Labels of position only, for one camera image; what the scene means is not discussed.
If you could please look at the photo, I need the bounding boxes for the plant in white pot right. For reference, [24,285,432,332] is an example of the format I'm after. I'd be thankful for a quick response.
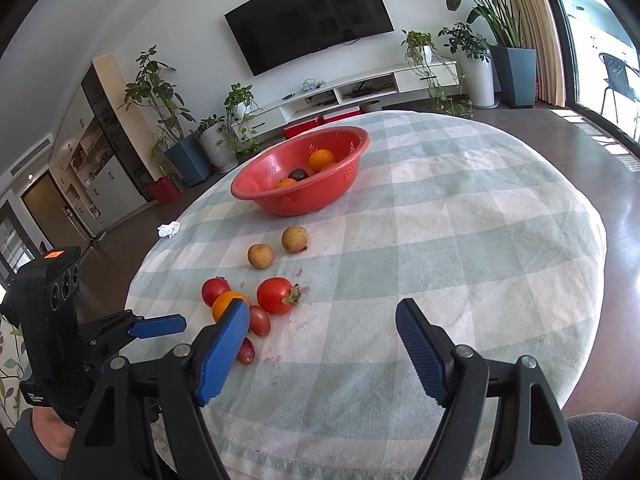
[438,22,498,110]

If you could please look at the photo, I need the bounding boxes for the beige curtain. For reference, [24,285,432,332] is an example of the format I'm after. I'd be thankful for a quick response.
[490,0,566,108]

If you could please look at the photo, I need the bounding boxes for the dark plum in bowl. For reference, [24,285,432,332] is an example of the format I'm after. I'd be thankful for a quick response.
[288,168,309,182]

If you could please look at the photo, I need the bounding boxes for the white tv console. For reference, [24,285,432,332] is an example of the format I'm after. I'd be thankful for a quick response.
[239,62,460,136]

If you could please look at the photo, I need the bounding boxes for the tall plant blue pot left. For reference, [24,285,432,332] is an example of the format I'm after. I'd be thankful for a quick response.
[122,46,212,188]

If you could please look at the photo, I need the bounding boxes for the large red tomato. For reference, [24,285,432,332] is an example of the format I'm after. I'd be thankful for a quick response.
[256,276,300,315]

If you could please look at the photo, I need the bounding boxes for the pothos plant on console left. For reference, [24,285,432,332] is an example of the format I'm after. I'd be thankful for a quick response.
[221,82,260,156]

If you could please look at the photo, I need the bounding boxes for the trailing pothos on console right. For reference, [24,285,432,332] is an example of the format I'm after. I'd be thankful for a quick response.
[401,30,473,118]

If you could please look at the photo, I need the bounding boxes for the balcony chair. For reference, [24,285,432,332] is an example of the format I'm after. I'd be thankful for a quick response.
[598,52,639,122]

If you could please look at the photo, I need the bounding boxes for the brown longan fruit left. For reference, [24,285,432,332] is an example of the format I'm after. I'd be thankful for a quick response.
[246,244,273,270]

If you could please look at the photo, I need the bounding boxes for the crumpled white tissue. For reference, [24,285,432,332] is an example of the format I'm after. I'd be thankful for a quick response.
[157,221,181,238]

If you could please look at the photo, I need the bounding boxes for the checkered green white tablecloth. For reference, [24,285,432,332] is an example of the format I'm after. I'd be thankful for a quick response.
[92,109,608,480]

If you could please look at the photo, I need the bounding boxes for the plant in white ribbed pot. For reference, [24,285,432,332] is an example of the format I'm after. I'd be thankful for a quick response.
[195,114,238,174]

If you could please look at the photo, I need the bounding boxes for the orange tangerine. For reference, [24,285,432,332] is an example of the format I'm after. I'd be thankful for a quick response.
[308,148,335,172]
[212,290,252,322]

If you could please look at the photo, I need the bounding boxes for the tall plant blue pot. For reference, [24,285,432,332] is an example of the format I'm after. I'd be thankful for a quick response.
[122,46,212,188]
[446,0,536,108]

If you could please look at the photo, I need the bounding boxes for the orange tangerine bowl front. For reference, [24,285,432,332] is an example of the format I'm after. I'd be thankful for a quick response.
[273,178,297,190]

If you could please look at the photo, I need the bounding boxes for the small red bin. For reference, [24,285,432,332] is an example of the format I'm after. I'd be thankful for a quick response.
[151,176,181,206]

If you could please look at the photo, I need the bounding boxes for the tall plant blue pot right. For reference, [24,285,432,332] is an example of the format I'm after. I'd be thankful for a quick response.
[446,0,536,108]

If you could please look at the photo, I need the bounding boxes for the wooden cabinet wall unit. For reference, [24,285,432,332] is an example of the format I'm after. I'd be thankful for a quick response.
[49,54,160,235]

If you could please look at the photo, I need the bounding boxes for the red plastic colander bowl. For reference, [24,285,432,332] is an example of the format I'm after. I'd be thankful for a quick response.
[231,126,370,217]

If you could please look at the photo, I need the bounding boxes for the small red tomato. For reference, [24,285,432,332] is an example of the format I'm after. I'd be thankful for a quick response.
[201,276,231,307]

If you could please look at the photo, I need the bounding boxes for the wall mounted black television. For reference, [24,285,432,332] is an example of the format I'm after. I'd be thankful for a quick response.
[226,0,394,76]

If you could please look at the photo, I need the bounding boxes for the brown longan fruit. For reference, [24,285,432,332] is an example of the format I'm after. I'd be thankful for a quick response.
[281,226,309,254]
[246,244,273,270]

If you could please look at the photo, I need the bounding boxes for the brown longan fruit right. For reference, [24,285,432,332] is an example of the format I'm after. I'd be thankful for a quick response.
[281,226,309,254]

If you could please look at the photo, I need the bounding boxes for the red storage box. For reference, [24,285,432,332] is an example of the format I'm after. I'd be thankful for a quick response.
[283,117,321,139]

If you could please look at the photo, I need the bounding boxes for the red grape tomato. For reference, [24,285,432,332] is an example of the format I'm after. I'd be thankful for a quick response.
[250,306,271,337]
[235,338,256,365]

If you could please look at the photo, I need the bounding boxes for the orange tangerine in bowl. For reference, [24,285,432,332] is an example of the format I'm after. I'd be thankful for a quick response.
[308,148,335,172]

